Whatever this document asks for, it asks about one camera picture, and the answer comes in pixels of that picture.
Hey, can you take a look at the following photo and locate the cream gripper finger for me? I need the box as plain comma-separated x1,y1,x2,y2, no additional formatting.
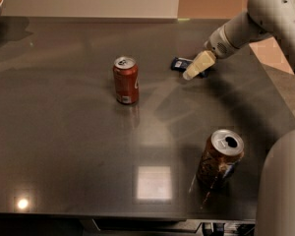
183,50,216,81

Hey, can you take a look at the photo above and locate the blue rxbar wrapper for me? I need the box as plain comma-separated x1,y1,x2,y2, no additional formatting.
170,57,210,78

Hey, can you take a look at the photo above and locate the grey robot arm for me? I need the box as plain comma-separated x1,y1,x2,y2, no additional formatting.
183,0,295,236

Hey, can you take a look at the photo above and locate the red soda can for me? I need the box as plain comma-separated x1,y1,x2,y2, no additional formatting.
113,56,139,104

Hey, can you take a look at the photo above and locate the brown gold soda can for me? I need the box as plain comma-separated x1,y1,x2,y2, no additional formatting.
197,129,244,190

